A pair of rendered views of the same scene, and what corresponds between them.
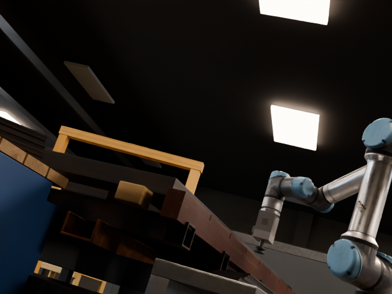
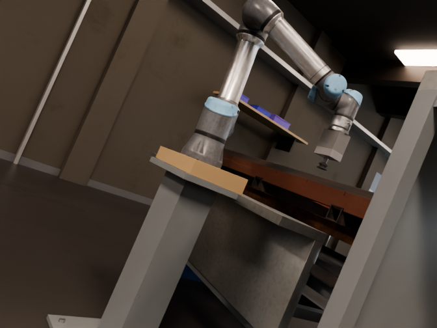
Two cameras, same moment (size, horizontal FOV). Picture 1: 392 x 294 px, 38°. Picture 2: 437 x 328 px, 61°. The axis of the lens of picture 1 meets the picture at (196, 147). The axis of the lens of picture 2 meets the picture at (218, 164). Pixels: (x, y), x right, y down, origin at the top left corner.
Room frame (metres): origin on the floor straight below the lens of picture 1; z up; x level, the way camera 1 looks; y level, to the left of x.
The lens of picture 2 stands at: (2.64, -1.69, 0.72)
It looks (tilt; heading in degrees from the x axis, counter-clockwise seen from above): 1 degrees up; 127
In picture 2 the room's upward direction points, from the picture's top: 24 degrees clockwise
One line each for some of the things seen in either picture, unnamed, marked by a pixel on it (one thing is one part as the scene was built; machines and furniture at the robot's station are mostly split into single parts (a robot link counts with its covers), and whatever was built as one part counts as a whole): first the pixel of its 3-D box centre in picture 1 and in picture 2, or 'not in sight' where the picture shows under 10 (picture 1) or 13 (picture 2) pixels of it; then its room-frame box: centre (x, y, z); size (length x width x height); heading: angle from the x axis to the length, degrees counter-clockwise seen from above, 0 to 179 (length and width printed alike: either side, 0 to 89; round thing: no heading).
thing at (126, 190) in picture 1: (133, 195); not in sight; (1.17, 0.09, 0.79); 0.06 x 0.05 x 0.04; 66
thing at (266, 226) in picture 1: (263, 225); (335, 144); (2.10, -0.33, 1.00); 0.10 x 0.09 x 0.16; 67
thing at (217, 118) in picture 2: (377, 275); (217, 117); (1.80, -0.68, 0.90); 0.13 x 0.12 x 0.14; 123
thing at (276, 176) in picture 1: (277, 186); (348, 105); (2.09, -0.35, 1.16); 0.09 x 0.08 x 0.11; 33
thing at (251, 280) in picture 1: (233, 282); not in sight; (1.32, -0.18, 0.70); 0.39 x 0.12 x 0.04; 156
